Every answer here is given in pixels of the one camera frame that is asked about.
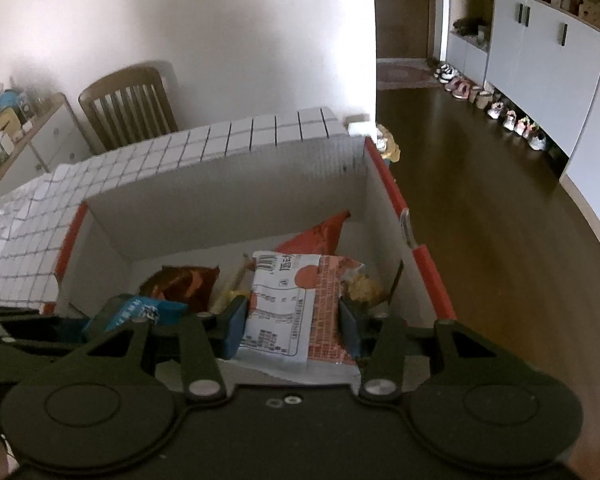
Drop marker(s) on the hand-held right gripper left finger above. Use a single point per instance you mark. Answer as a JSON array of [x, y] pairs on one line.
[[237, 321]]

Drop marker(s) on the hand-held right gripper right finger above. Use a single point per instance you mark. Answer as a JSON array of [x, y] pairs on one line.
[[350, 325]]

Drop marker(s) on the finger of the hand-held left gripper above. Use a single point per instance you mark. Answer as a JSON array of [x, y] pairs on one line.
[[25, 312], [30, 346]]

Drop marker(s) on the white and red snack packet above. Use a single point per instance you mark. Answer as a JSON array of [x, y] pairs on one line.
[[280, 310]]

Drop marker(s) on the brown orange snack packet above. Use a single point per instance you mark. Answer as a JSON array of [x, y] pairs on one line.
[[180, 282]]

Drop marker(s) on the red chip bag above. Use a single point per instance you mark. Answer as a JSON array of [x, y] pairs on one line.
[[320, 237]]

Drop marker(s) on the blue snack packet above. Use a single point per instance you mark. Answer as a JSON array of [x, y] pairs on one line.
[[130, 312]]

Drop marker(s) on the red cardboard box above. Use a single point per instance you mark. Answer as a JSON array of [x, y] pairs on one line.
[[205, 200]]

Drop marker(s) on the white wooden sideboard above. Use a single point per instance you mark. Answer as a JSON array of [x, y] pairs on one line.
[[50, 145]]

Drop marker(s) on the small figurine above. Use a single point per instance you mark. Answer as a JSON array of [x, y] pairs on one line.
[[387, 145]]

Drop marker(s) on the small white box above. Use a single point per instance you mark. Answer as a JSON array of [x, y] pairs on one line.
[[357, 125]]

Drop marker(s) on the wooden chair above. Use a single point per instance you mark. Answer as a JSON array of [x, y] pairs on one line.
[[127, 105]]

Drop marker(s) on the patterned rug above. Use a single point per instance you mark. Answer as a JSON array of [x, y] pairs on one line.
[[405, 75]]

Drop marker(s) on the row of shoes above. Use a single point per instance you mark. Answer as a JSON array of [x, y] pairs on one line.
[[500, 107]]

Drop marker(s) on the grey low cabinet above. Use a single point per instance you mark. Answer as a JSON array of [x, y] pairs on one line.
[[462, 52]]

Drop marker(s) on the brown door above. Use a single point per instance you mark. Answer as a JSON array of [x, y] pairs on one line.
[[405, 10]]

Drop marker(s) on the dark bundle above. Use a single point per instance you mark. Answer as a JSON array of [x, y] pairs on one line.
[[467, 25]]

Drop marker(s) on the grey tall cabinet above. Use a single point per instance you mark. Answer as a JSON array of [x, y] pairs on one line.
[[545, 60]]

